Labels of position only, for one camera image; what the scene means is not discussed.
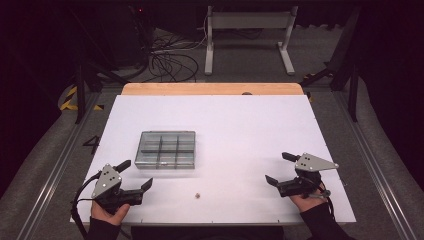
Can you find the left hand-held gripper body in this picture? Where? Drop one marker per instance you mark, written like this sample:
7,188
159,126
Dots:
106,181

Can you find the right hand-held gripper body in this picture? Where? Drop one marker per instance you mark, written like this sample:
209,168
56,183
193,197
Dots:
311,163

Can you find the clear plastic compartment box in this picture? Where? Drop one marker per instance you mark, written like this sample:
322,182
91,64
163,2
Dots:
166,150

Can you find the person's left hand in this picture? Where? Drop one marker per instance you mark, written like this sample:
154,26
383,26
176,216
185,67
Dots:
110,218

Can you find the person's right hand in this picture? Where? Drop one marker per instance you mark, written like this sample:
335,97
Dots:
306,204

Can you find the person's black torso clothing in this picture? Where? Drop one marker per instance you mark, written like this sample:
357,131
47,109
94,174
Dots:
206,233

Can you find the black metal stand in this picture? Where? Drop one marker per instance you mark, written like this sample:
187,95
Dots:
353,96

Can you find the black tripod stand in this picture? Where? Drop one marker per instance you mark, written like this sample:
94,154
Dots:
80,93

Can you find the black equipment cabinet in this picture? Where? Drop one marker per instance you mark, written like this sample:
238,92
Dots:
126,33

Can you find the aluminium floor rail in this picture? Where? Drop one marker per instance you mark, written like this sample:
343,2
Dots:
372,166
60,166

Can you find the white metal stand frame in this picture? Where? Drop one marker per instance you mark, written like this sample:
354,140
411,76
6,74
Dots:
250,20

